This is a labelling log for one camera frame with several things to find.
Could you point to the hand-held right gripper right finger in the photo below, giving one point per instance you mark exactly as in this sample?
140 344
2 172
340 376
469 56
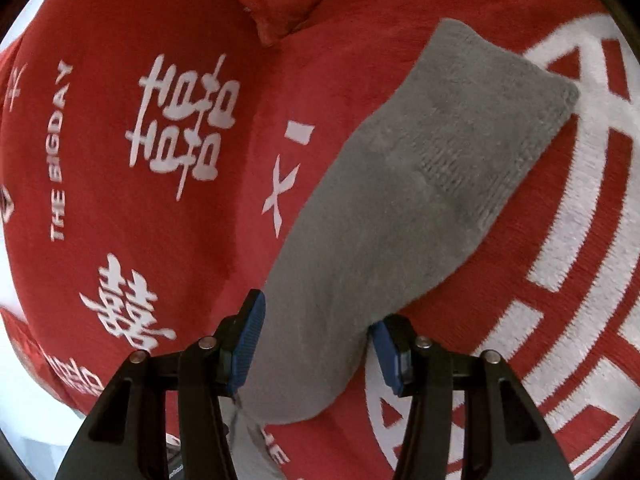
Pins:
387 355

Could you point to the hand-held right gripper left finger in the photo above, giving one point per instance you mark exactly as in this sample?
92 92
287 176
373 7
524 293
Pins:
247 342

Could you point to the grey sock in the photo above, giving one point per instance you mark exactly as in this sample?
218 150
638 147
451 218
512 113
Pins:
400 185

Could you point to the red printed blanket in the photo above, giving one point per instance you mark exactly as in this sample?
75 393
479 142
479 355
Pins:
100 185

